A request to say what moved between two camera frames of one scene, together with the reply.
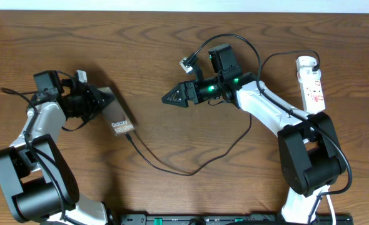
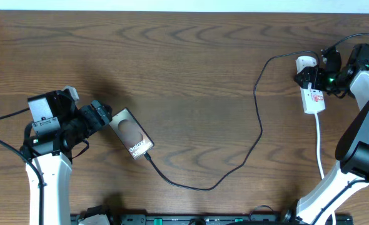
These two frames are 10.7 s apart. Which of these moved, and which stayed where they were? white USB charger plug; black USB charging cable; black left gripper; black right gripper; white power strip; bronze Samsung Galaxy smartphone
Moved: black right gripper; black left gripper; bronze Samsung Galaxy smartphone; black USB charging cable
Stayed: white USB charger plug; white power strip
